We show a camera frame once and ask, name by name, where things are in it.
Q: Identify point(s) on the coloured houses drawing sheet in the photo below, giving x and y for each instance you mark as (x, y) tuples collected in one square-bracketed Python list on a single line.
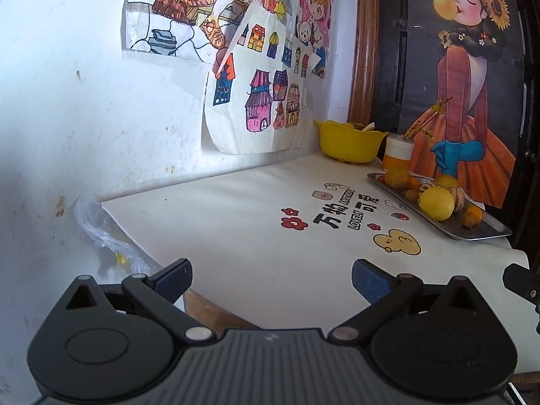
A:
[(256, 101)]

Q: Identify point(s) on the girl in orange dress poster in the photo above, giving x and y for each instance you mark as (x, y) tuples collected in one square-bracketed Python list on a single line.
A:
[(471, 50)]

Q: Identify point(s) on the yellow flower sprig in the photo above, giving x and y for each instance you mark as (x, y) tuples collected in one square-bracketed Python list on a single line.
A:
[(426, 118)]

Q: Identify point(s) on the brown wooden door frame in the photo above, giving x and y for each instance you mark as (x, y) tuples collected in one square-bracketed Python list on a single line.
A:
[(365, 61)]

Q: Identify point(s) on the yellow plastic bowl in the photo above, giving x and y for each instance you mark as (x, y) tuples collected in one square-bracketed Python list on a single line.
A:
[(346, 143)]

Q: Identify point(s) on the girl with bear drawing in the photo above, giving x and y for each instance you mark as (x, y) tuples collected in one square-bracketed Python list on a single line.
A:
[(313, 30)]

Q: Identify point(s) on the small brown kiwi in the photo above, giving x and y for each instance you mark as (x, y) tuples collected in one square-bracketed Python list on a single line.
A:
[(411, 195)]

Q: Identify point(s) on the yellow green mango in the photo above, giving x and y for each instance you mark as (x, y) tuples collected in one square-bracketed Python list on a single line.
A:
[(447, 181)]

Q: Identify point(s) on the brown round pear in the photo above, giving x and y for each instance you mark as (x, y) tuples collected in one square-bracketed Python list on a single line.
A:
[(398, 178)]

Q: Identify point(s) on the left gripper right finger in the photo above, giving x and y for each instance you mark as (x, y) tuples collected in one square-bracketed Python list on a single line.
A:
[(388, 297)]

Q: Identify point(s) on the clear plastic bag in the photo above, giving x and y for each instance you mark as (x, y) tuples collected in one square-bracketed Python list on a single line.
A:
[(100, 227)]

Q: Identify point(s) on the cartoon figures drawing sheet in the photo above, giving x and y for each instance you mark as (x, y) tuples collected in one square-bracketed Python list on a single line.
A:
[(186, 29)]

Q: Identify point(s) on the white printed tablecloth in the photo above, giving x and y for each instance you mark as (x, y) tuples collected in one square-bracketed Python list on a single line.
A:
[(275, 245)]

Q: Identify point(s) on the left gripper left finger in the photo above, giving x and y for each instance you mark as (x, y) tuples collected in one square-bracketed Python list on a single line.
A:
[(154, 297)]

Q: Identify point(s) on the small orange tangerine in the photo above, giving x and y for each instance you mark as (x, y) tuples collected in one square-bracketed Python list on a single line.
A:
[(476, 211), (414, 183)]

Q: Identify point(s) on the white orange cup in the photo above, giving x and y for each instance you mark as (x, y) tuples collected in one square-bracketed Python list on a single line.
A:
[(398, 152)]

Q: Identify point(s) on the dark striped pepino melon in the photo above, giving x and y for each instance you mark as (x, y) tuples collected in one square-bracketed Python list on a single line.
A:
[(426, 186)]

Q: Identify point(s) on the large yellow lemon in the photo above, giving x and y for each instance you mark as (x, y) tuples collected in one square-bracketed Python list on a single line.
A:
[(437, 203)]

